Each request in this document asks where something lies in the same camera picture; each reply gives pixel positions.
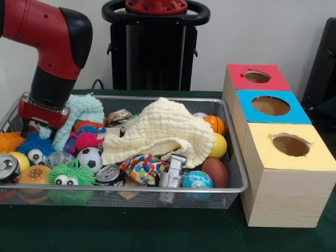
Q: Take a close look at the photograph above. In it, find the yellow ball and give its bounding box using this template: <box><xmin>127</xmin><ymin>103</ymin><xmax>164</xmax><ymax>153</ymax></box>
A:
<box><xmin>209</xmin><ymin>133</ymin><xmax>228</xmax><ymax>159</ymax></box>

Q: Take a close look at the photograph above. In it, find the wire mesh bin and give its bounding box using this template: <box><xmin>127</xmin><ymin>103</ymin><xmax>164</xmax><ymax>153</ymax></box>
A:
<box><xmin>0</xmin><ymin>93</ymin><xmax>249</xmax><ymax>209</ymax></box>

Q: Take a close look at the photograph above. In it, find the cream waffle cloth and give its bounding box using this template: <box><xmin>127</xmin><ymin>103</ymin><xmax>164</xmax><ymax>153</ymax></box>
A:
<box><xmin>101</xmin><ymin>97</ymin><xmax>216</xmax><ymax>169</ymax></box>

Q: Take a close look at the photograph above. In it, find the green spiky toy with eyes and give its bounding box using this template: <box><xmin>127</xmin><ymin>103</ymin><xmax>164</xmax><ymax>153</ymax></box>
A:
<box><xmin>46</xmin><ymin>160</ymin><xmax>97</xmax><ymax>186</ymax></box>

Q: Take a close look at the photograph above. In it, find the dark green table cloth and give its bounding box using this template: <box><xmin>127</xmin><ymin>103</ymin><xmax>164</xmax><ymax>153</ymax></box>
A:
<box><xmin>0</xmin><ymin>88</ymin><xmax>336</xmax><ymax>252</ymax></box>

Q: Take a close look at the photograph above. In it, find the silver drink can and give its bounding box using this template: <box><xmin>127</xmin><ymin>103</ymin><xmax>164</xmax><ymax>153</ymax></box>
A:
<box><xmin>0</xmin><ymin>153</ymin><xmax>22</xmax><ymax>183</ymax></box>

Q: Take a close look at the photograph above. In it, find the black chair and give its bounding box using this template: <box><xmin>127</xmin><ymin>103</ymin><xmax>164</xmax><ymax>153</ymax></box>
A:
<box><xmin>301</xmin><ymin>17</ymin><xmax>336</xmax><ymax>108</ymax></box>

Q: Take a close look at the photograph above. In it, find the blue spiky ball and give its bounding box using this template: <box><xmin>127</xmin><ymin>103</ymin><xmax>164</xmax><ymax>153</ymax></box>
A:
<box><xmin>16</xmin><ymin>132</ymin><xmax>56</xmax><ymax>166</ymax></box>

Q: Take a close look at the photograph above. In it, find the blue globe ball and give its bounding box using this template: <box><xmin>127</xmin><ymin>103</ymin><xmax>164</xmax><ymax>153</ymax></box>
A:
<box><xmin>182</xmin><ymin>170</ymin><xmax>214</xmax><ymax>188</ymax></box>

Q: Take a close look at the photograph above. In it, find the brown toy football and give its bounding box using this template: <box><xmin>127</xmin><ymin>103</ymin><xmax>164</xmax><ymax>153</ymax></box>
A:
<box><xmin>201</xmin><ymin>157</ymin><xmax>229</xmax><ymax>188</ymax></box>

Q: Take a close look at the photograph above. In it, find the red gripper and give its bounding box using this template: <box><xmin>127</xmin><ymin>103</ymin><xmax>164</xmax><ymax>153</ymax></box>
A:
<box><xmin>17</xmin><ymin>91</ymin><xmax>71</xmax><ymax>139</ymax></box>

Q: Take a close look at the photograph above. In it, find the toy burger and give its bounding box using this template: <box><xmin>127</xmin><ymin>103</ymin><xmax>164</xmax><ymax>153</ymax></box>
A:
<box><xmin>18</xmin><ymin>165</ymin><xmax>52</xmax><ymax>184</ymax></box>

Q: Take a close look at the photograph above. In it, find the orange toy basketball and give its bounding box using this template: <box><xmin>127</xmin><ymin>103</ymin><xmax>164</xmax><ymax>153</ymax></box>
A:
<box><xmin>203</xmin><ymin>115</ymin><xmax>226</xmax><ymax>135</ymax></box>

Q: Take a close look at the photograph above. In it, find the wooden box with three holes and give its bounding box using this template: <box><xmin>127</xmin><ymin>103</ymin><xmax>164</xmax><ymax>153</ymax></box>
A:
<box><xmin>222</xmin><ymin>64</ymin><xmax>336</xmax><ymax>228</ymax></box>

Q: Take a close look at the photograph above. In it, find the light blue waffle cloth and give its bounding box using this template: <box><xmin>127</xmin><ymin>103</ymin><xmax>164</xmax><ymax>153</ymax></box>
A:
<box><xmin>52</xmin><ymin>94</ymin><xmax>105</xmax><ymax>148</ymax></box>

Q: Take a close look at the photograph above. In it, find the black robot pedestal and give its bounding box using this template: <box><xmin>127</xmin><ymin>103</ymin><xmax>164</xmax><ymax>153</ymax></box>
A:
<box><xmin>101</xmin><ymin>0</ymin><xmax>211</xmax><ymax>91</ymax></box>

